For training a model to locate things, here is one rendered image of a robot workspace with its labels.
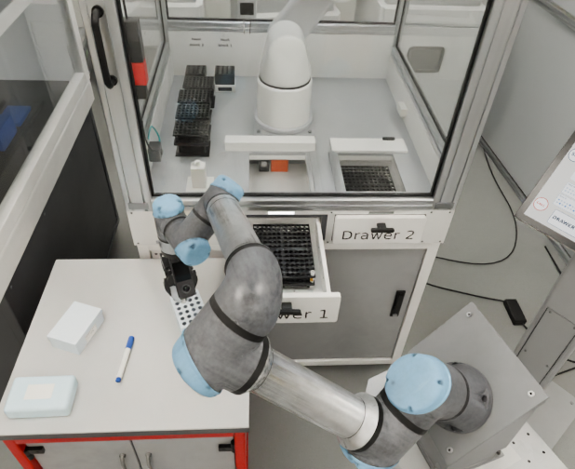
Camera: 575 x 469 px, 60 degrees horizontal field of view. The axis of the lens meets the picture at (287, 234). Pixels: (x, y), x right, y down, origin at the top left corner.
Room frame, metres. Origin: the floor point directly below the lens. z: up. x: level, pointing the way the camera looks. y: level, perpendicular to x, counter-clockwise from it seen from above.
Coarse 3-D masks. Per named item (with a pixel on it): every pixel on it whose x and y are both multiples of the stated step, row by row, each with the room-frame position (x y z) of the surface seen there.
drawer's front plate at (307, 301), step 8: (288, 296) 0.86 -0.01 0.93; (296, 296) 0.86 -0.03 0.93; (304, 296) 0.86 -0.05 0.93; (312, 296) 0.86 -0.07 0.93; (320, 296) 0.86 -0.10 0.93; (328, 296) 0.86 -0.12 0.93; (336, 296) 0.87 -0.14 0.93; (296, 304) 0.85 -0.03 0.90; (304, 304) 0.86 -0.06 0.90; (312, 304) 0.86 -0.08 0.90; (320, 304) 0.86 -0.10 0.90; (328, 304) 0.86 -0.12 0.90; (336, 304) 0.86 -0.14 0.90; (304, 312) 0.86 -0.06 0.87; (312, 312) 0.86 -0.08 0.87; (320, 312) 0.86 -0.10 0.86; (328, 312) 0.86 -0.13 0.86; (336, 312) 0.86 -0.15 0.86; (280, 320) 0.85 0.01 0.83; (288, 320) 0.85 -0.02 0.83; (296, 320) 0.85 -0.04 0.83; (304, 320) 0.86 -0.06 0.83; (312, 320) 0.86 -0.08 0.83; (320, 320) 0.86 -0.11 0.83; (328, 320) 0.86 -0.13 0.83; (336, 320) 0.86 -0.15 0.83
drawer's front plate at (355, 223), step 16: (336, 224) 1.18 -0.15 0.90; (352, 224) 1.18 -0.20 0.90; (368, 224) 1.19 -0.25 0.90; (400, 224) 1.20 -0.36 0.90; (416, 224) 1.20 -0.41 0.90; (336, 240) 1.18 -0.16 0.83; (352, 240) 1.19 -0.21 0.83; (368, 240) 1.19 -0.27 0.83; (384, 240) 1.20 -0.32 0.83; (400, 240) 1.20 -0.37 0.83; (416, 240) 1.21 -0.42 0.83
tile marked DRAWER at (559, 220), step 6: (558, 210) 1.17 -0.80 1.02; (552, 216) 1.16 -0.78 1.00; (558, 216) 1.15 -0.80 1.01; (564, 216) 1.15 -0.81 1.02; (552, 222) 1.15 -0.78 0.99; (558, 222) 1.14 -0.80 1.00; (564, 222) 1.13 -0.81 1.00; (570, 222) 1.13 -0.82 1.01; (558, 228) 1.13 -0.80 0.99; (564, 228) 1.12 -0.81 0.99; (570, 228) 1.11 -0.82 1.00; (570, 234) 1.10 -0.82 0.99
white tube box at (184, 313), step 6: (198, 294) 0.95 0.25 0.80; (174, 300) 0.93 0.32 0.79; (192, 300) 0.93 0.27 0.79; (198, 300) 0.93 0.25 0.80; (174, 306) 0.90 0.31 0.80; (180, 306) 0.90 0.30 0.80; (186, 306) 0.91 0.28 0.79; (192, 306) 0.91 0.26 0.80; (198, 306) 0.91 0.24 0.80; (174, 312) 0.89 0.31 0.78; (180, 312) 0.89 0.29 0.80; (186, 312) 0.89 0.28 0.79; (192, 312) 0.89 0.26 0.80; (198, 312) 0.89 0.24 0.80; (180, 318) 0.86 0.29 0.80; (186, 318) 0.86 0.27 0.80; (192, 318) 0.86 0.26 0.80; (180, 324) 0.84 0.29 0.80; (186, 324) 0.84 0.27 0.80
